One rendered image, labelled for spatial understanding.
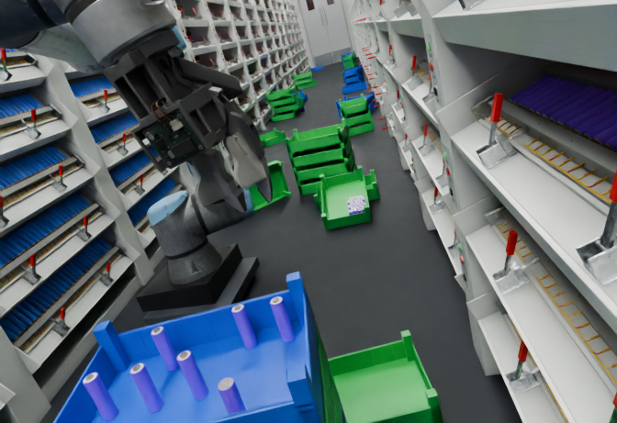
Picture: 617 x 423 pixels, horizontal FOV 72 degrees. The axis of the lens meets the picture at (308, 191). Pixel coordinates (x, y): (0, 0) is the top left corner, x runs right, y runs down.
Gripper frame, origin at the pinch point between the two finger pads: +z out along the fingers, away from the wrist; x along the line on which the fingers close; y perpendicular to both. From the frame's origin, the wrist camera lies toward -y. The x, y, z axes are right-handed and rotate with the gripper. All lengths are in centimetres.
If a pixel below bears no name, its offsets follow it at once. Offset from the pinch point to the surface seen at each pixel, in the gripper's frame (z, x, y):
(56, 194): -8, -103, -55
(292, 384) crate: 13.5, 3.2, 17.1
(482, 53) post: 4.2, 29.4, -33.5
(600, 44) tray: -4.4, 34.7, 12.2
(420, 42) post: 9, 15, -102
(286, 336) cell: 19.1, -5.5, 4.1
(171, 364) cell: 15.0, -20.6, 9.3
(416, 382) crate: 64, -7, -23
